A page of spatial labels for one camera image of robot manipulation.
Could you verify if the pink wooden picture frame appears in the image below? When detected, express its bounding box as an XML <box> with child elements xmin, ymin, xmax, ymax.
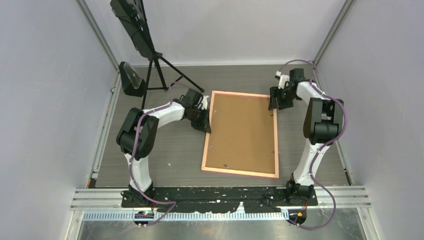
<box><xmin>201</xmin><ymin>90</ymin><xmax>280</xmax><ymax>179</ymax></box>

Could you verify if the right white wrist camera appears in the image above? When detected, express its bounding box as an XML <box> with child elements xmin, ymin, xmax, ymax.
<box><xmin>275</xmin><ymin>71</ymin><xmax>290</xmax><ymax>90</ymax></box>

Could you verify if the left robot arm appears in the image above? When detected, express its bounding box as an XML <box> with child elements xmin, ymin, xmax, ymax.
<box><xmin>116</xmin><ymin>88</ymin><xmax>212</xmax><ymax>207</ymax></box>

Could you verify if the brown cardboard backing board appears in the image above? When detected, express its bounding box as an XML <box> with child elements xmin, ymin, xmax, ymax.
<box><xmin>204</xmin><ymin>93</ymin><xmax>276</xmax><ymax>175</ymax></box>

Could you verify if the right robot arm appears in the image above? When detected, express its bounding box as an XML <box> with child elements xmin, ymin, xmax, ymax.
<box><xmin>268</xmin><ymin>68</ymin><xmax>344</xmax><ymax>205</ymax></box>

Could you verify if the black camera tripod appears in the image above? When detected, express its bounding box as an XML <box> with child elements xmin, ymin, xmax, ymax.
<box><xmin>141</xmin><ymin>51</ymin><xmax>205</xmax><ymax>110</ymax></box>

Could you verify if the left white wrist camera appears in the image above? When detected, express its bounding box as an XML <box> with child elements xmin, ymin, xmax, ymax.
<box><xmin>199</xmin><ymin>95</ymin><xmax>210</xmax><ymax>110</ymax></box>

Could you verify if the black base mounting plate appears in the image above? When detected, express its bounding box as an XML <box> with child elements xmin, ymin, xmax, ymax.
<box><xmin>120</xmin><ymin>186</ymin><xmax>318</xmax><ymax>214</ymax></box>

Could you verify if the aluminium rail front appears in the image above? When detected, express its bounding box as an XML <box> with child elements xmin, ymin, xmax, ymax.
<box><xmin>70</xmin><ymin>186</ymin><xmax>372</xmax><ymax>222</ymax></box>

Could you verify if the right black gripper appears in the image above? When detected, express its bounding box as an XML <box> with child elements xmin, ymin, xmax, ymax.
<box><xmin>268</xmin><ymin>86</ymin><xmax>299</xmax><ymax>111</ymax></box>

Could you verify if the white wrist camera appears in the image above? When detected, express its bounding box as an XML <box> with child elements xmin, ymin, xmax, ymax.
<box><xmin>199</xmin><ymin>95</ymin><xmax>210</xmax><ymax>110</ymax></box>
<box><xmin>275</xmin><ymin>71</ymin><xmax>290</xmax><ymax>90</ymax></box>

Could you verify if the black wedge stand base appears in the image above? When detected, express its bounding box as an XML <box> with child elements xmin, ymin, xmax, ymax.
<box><xmin>118</xmin><ymin>61</ymin><xmax>146</xmax><ymax>98</ymax></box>

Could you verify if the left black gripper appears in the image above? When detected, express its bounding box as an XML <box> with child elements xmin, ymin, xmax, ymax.
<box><xmin>187</xmin><ymin>107</ymin><xmax>211</xmax><ymax>134</ymax></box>

